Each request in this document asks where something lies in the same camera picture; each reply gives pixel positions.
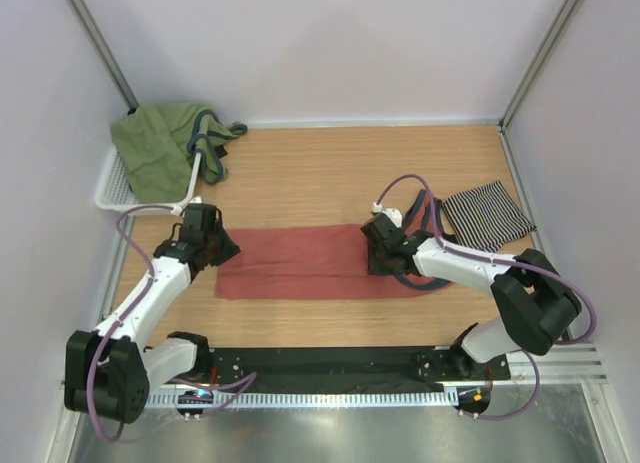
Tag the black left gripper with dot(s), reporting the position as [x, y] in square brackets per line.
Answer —
[230, 248]

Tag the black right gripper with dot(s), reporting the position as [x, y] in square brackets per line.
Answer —
[374, 267]

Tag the salmon red tank top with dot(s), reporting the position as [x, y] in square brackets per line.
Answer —
[312, 263]

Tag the black white striped tank top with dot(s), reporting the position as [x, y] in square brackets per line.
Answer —
[486, 218]

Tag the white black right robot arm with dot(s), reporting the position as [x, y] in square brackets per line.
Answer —
[535, 305]

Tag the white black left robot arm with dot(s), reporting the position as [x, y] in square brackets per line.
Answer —
[110, 371]

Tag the green tank top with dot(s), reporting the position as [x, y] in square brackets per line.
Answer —
[161, 145]

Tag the white plastic basket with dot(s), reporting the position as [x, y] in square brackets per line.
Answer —
[114, 194]

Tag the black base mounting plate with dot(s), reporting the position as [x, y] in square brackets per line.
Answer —
[338, 369]

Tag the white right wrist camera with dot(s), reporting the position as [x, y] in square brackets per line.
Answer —
[394, 215]

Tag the slotted grey cable duct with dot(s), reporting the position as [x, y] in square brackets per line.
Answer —
[183, 399]

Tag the aluminium frame rail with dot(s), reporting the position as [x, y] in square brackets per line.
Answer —
[561, 363]

